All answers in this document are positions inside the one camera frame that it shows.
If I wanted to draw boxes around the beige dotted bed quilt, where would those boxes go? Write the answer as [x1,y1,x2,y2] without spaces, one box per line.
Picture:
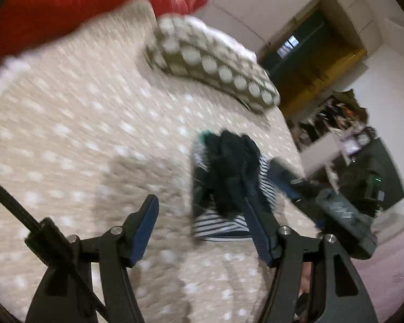
[0,0,301,322]

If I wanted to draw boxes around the olive hedgehog bolster pillow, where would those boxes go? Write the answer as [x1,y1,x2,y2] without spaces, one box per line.
[146,14,280,113]

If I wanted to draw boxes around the dark navy striped pants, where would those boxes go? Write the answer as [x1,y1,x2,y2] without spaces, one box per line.
[191,130,279,241]

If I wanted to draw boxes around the white wardrobe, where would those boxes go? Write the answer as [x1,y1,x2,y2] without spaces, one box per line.
[196,0,382,55]

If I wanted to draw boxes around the white shelf unit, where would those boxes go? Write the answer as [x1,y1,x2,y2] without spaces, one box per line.
[287,89,378,176]

